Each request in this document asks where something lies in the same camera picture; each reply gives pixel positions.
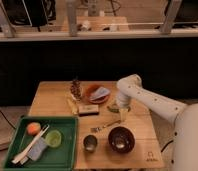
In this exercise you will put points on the small metal cup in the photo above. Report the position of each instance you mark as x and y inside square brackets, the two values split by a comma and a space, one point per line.
[90, 143]

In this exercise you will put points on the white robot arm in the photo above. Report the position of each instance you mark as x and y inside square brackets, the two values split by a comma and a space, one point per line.
[182, 116]

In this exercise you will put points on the brown pine cone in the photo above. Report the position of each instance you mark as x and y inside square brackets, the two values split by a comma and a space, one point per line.
[75, 89]

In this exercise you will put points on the green plastic tray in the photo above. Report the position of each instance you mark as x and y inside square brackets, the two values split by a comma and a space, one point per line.
[61, 158]

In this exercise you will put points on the yellow banana piece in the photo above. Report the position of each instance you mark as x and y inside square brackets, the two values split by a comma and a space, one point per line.
[72, 106]

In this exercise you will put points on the blue grey cloth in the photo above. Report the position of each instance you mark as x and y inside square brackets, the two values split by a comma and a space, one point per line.
[100, 92]

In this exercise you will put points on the small green cup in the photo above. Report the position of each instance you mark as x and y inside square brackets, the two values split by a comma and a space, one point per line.
[53, 138]

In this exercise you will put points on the orange fruit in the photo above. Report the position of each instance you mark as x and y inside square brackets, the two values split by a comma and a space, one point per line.
[33, 128]

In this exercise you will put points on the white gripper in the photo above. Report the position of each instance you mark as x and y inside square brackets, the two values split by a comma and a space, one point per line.
[123, 101]

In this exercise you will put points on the metal fork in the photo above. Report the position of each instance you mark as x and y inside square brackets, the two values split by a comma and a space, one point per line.
[99, 128]

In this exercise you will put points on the wooden brush block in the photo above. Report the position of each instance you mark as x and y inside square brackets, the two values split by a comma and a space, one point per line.
[86, 110]

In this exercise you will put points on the orange plate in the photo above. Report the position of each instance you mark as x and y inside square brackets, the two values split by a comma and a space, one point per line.
[92, 88]

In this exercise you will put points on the blue sponge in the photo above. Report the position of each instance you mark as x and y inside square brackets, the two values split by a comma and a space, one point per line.
[37, 149]

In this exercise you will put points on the white plastic utensil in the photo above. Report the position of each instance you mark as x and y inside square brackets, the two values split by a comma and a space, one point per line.
[22, 154]

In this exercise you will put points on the dark brown bowl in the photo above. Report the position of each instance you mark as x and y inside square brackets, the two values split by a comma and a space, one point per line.
[121, 140]

